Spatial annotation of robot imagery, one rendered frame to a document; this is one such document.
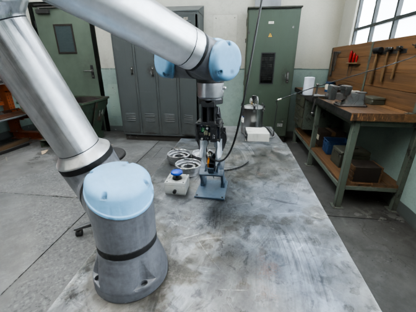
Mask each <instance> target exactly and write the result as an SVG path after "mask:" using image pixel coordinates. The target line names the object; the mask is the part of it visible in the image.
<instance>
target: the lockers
mask: <svg viewBox="0 0 416 312"><path fill-rule="evenodd" d="M166 8H167V9H169V10H171V11H172V12H174V13H175V14H177V15H178V16H180V17H181V18H183V19H184V20H186V21H187V22H189V23H190V24H192V25H193V26H195V27H196V28H198V29H199V30H201V31H203V32H204V6H168V7H166ZM110 35H111V43H112V49H113V57H114V62H115V71H116V80H117V85H118V94H119V103H120V108H121V117H122V122H123V131H124V134H126V137H127V139H134V140H150V141H180V139H195V138H196V131H195V123H196V122H197V121H198V120H199V118H201V104H199V103H198V98H199V97H198V96H197V79H187V78H173V79H171V78H163V77H160V76H159V74H158V73H157V71H156V68H155V63H154V54H152V53H150V52H148V51H146V50H144V49H142V48H140V47H138V46H136V45H133V44H132V43H130V42H128V41H126V40H123V39H121V38H119V37H117V36H115V35H113V34H110ZM152 74H154V76H153V77H152Z"/></svg>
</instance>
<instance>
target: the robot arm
mask: <svg viewBox="0 0 416 312"><path fill-rule="evenodd" d="M42 1H44V2H47V3H48V4H51V5H52V6H54V7H57V8H58V9H61V10H63V11H65V12H67V13H69V14H71V15H73V16H75V17H78V18H80V19H82V20H84V21H86V22H88V23H90V24H92V25H94V26H96V27H98V28H100V29H102V30H104V31H106V32H109V33H111V34H113V35H115V36H117V37H119V38H121V39H123V40H126V41H128V42H130V43H132V44H133V45H136V46H138V47H140V48H142V49H144V50H146V51H148V52H150V53H152V54H154V63H155V68H156V71H157V73H158V74H159V76H160V77H163V78H171V79H173V78H187V79H197V96H198V97H199V98H198V103H199V104H201V118H199V120H198V121H197V122H196V123H195V131H196V141H197V143H198V146H199V157H200V158H202V161H203V162H204V164H205V165H206V162H207V146H208V144H209V141H210V142H213V143H214V147H215V159H216V160H220V159H221V156H222V153H223V150H224V147H225V144H226V141H227V133H226V128H224V127H223V124H224V122H223V120H222V117H221V112H220V107H219V106H216V105H219V104H222V103H223V98H222V97H223V90H226V87H225V86H223V85H224V81H229V80H232V79H233V78H234V77H235V76H236V75H237V74H238V72H239V69H240V66H241V53H240V49H239V47H238V46H237V45H236V44H235V43H234V42H232V41H230V40H223V39H221V38H212V37H210V36H208V35H207V34H205V33H204V32H203V31H201V30H199V29H198V28H196V27H195V26H193V25H192V24H190V23H189V22H187V21H186V20H184V19H183V18H181V17H180V16H178V15H177V14H175V13H174V12H172V11H171V10H169V9H167V8H166V7H165V6H163V5H161V4H160V3H159V2H157V1H156V0H42ZM28 2H29V0H0V79H1V80H2V81H3V83H4V84H5V86H6V87H7V88H8V89H9V91H10V92H11V94H12V95H13V96H14V98H15V99H16V100H17V102H18V103H19V105H20V106H21V107H22V109H23V110H24V112H26V114H27V115H28V117H29V118H30V119H31V121H32V122H33V124H34V125H35V126H36V127H37V129H38V130H39V132H40V133H41V134H42V136H43V137H44V138H45V140H46V141H47V143H48V144H49V145H50V147H51V148H52V149H53V150H54V152H55V154H56V155H57V156H58V161H57V164H56V169H57V170H58V171H59V172H60V174H61V175H62V177H63V178H64V179H65V180H66V182H67V183H68V185H69V186H70V187H71V188H72V190H73V191H74V192H75V194H76V195H77V197H78V198H79V200H80V203H81V204H82V206H83V208H84V210H85V211H86V213H87V215H88V217H89V220H90V223H91V226H92V231H93V236H94V240H95V245H96V248H97V254H96V258H95V264H94V267H93V283H94V286H95V290H96V292H97V293H98V295H99V296H100V297H101V298H102V299H104V300H106V301H108V302H111V303H131V302H134V301H138V300H140V299H142V298H145V297H146V296H148V295H150V294H151V293H152V292H154V291H155V290H156V289H157V288H158V287H159V286H160V285H161V283H162V282H163V281H164V279H165V277H166V274H167V271H168V259H167V254H166V251H165V249H164V247H163V246H162V244H161V242H160V240H159V238H158V236H157V229H156V223H155V210H154V187H153V185H152V182H151V178H150V175H149V173H148V171H147V170H146V169H145V168H144V167H142V166H140V165H138V164H136V163H128V162H121V161H120V160H119V158H118V156H117V154H116V152H115V151H114V149H113V148H112V146H111V144H110V142H109V141H108V140H106V139H102V138H99V137H98V136H97V134H96V133H95V131H94V130H93V127H92V126H91V124H90V123H89V121H88V119H87V117H86V116H85V114H84V112H83V111H82V109H81V107H80V106H79V104H78V102H77V100H76V99H75V97H74V96H73V94H72V92H71V90H70V89H69V87H68V86H67V83H66V82H65V80H64V79H63V77H62V75H61V73H60V72H59V70H58V68H57V67H56V65H55V63H54V62H53V60H52V59H51V56H50V55H49V53H48V52H47V50H46V48H45V46H44V45H43V43H42V42H41V40H40V38H39V36H38V35H37V33H36V31H35V29H34V28H33V26H32V25H31V23H30V21H29V19H28V18H27V16H26V10H27V6H28Z"/></svg>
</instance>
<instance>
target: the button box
mask: <svg viewBox="0 0 416 312"><path fill-rule="evenodd" d="M188 188H189V175H186V174H182V175H180V176H179V178H175V176H173V175H172V174H171V173H170V174H169V176H168V178H167V179H166V181H165V194H175V195H186V192H187V190H188Z"/></svg>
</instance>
